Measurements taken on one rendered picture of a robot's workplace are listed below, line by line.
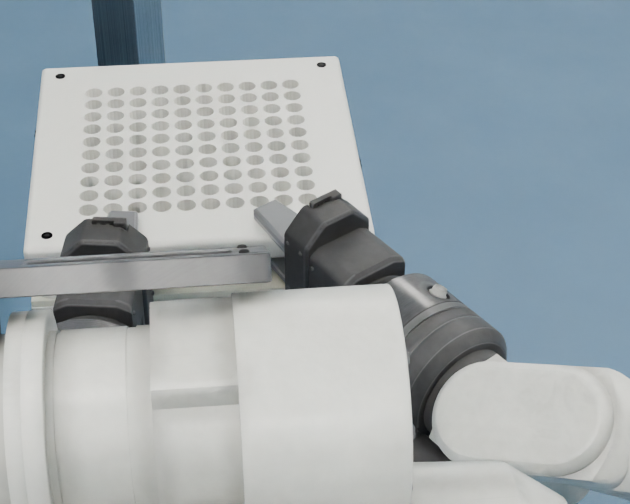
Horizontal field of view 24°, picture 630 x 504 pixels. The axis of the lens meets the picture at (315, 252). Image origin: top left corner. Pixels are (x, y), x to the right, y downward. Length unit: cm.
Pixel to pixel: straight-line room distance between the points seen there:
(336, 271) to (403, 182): 190
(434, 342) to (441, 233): 182
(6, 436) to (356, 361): 9
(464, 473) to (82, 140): 67
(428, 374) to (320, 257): 12
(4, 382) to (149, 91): 80
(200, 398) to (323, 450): 4
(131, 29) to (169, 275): 133
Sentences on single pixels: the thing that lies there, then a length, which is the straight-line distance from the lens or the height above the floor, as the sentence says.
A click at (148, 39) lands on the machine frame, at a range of 174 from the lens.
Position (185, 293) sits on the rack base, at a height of 99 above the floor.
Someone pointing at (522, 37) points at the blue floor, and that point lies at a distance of 333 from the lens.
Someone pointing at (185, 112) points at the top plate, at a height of 103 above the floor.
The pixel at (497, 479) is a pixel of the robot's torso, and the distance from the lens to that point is 51.
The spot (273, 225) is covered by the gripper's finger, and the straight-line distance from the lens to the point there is 101.
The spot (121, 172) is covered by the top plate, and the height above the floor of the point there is 103.
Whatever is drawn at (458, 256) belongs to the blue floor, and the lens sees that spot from 266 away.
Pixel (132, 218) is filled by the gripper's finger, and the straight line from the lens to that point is 102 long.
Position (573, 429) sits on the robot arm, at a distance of 83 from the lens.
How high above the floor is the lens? 166
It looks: 39 degrees down
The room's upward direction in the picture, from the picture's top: straight up
